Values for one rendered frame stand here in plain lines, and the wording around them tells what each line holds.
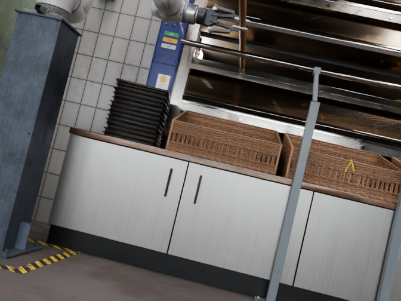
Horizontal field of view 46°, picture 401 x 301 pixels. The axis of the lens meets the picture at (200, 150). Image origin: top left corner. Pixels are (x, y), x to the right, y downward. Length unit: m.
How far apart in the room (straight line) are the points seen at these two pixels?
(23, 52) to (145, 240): 1.00
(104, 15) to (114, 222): 1.35
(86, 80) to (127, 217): 1.04
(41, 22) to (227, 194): 1.11
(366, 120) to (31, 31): 1.87
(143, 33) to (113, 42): 0.19
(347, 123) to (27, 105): 1.75
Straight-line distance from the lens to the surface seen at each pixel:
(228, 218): 2.25
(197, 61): 2.90
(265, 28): 2.79
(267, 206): 2.26
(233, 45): 3.05
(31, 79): 2.12
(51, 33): 2.14
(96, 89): 2.97
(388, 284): 2.34
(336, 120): 2.87
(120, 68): 2.96
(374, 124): 2.93
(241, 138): 2.31
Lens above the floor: 0.50
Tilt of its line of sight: 3 degrees up
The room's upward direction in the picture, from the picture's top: 13 degrees clockwise
